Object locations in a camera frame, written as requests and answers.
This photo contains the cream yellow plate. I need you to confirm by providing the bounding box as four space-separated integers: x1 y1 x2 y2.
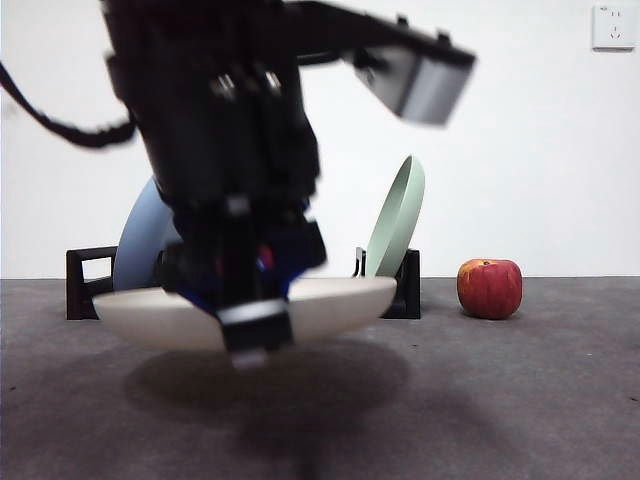
93 276 399 352

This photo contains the red apple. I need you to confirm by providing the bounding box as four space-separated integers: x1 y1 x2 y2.
456 258 524 320

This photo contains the green plate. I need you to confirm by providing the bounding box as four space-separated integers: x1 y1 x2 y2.
366 153 428 279

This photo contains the blue plate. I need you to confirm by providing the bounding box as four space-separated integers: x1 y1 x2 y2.
112 177 177 294

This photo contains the black plate rack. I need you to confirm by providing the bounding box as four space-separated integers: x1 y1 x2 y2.
65 244 422 321

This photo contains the pale grey camera box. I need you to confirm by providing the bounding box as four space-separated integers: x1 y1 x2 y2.
352 42 476 129

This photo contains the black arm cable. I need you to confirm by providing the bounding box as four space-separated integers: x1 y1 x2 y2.
0 62 139 150

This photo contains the white wall socket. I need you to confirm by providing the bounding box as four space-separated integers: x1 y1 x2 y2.
592 4 637 51

